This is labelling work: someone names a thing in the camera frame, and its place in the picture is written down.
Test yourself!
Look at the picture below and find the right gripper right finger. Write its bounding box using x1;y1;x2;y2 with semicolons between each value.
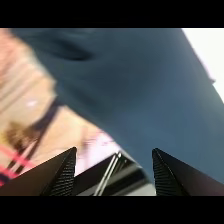
151;147;224;197

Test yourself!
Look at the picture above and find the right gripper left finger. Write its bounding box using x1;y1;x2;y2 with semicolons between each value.
0;146;78;197

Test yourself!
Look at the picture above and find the blue T-shirt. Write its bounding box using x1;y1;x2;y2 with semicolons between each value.
9;27;224;185

